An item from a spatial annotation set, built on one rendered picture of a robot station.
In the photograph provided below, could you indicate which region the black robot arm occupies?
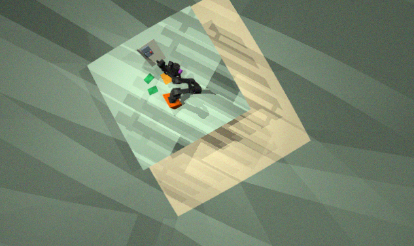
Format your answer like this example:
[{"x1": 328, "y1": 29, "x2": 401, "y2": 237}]
[{"x1": 166, "y1": 61, "x2": 202, "y2": 103}]

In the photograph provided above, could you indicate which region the green flat rectangular pad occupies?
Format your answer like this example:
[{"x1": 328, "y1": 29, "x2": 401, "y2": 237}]
[
  {"x1": 148, "y1": 86, "x2": 158, "y2": 95},
  {"x1": 144, "y1": 74, "x2": 154, "y2": 84}
]

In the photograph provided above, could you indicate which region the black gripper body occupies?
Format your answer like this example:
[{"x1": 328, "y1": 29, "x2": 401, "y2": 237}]
[{"x1": 158, "y1": 59, "x2": 171, "y2": 75}]

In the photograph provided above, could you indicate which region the grey panel with black sockets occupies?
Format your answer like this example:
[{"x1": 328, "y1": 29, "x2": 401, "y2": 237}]
[{"x1": 137, "y1": 39, "x2": 165, "y2": 66}]

